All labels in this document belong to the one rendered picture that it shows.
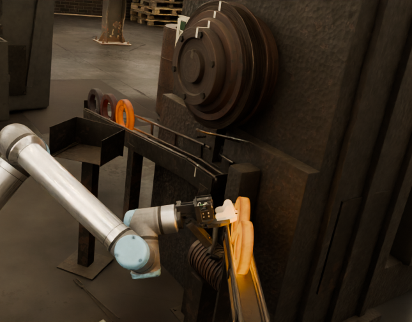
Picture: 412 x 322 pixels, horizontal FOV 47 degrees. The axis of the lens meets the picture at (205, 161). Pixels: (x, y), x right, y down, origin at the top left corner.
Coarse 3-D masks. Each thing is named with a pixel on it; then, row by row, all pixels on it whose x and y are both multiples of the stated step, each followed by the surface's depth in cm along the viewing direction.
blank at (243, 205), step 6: (240, 198) 150; (246, 198) 150; (240, 204) 147; (246, 204) 147; (240, 210) 145; (246, 210) 146; (240, 216) 145; (246, 216) 145; (234, 222) 155; (234, 228) 153; (234, 234) 148; (234, 240) 147
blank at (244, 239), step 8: (240, 224) 137; (248, 224) 135; (240, 232) 135; (248, 232) 132; (240, 240) 133; (248, 240) 131; (240, 248) 132; (248, 248) 130; (240, 256) 130; (248, 256) 130; (240, 264) 131; (248, 264) 131; (240, 272) 134
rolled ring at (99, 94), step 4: (96, 88) 275; (92, 92) 275; (96, 92) 270; (100, 92) 271; (88, 96) 280; (92, 96) 279; (96, 96) 270; (100, 96) 269; (88, 100) 281; (92, 100) 280; (100, 100) 268; (88, 104) 282; (92, 104) 281; (88, 108) 282; (92, 108) 281; (96, 112) 273
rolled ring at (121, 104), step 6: (120, 102) 247; (126, 102) 243; (120, 108) 251; (126, 108) 241; (132, 108) 242; (120, 114) 253; (126, 114) 242; (132, 114) 241; (120, 120) 253; (126, 120) 242; (132, 120) 241; (126, 126) 243; (132, 126) 243
